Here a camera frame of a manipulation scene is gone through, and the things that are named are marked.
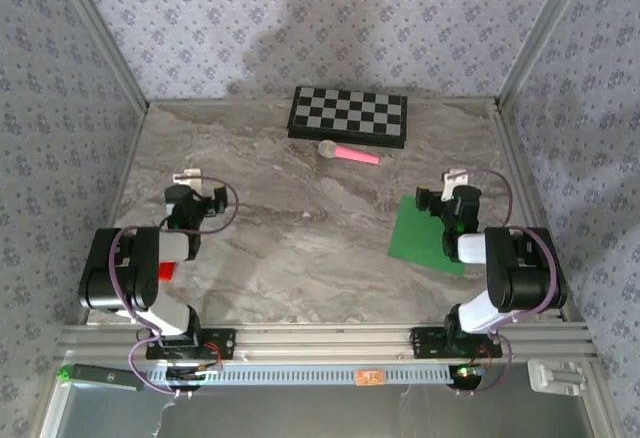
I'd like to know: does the green square paper sheet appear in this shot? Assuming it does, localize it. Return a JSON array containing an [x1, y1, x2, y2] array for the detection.
[[387, 194, 467, 278]]

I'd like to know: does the grey metal sheet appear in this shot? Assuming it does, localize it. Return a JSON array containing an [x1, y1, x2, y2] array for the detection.
[[39, 382, 599, 438]]

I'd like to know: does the pink toy microphone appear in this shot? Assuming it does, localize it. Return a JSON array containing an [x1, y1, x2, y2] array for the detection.
[[318, 139, 381, 166]]

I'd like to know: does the black and grey folding chessboard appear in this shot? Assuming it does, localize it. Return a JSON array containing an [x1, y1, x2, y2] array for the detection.
[[287, 85, 409, 150]]

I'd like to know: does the small circuit board green light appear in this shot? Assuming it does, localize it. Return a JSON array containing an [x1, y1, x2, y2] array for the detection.
[[452, 363, 489, 389]]

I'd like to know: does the orange paper label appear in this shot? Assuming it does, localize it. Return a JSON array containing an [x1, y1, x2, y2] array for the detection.
[[355, 368, 385, 388]]

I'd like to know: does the black bar device green tip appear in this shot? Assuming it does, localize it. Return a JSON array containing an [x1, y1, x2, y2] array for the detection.
[[55, 362, 145, 393]]

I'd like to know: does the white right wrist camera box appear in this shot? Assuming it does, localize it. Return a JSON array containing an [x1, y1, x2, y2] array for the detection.
[[442, 168, 471, 199]]

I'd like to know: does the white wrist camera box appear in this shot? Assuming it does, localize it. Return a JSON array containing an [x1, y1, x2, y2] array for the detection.
[[442, 168, 471, 199], [172, 168, 204, 192]]

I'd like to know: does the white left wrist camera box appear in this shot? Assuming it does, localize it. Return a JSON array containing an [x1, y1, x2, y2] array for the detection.
[[172, 168, 204, 192]]

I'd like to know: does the aluminium side rail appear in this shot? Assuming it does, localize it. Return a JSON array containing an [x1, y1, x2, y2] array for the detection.
[[77, 102, 150, 325], [492, 97, 576, 322]]

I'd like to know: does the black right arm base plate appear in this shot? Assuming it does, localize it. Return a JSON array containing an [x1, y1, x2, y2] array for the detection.
[[410, 326, 503, 359]]

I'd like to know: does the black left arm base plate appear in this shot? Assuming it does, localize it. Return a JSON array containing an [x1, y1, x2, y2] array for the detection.
[[145, 327, 237, 361]]

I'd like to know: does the thin red wire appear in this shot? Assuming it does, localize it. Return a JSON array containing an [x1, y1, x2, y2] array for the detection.
[[472, 342, 494, 372], [202, 341, 225, 372]]

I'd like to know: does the long aluminium mounting rail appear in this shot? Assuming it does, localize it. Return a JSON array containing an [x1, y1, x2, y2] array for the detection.
[[54, 322, 599, 365]]

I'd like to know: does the grey slotted cable duct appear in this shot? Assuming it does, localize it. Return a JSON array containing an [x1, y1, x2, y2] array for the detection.
[[149, 363, 459, 387]]

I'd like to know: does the white plastic bracket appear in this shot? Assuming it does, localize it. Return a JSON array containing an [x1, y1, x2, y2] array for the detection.
[[527, 359, 589, 397]]

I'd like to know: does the aluminium frame post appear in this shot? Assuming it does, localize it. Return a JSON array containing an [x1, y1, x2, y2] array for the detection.
[[49, 0, 151, 112], [494, 0, 596, 109]]

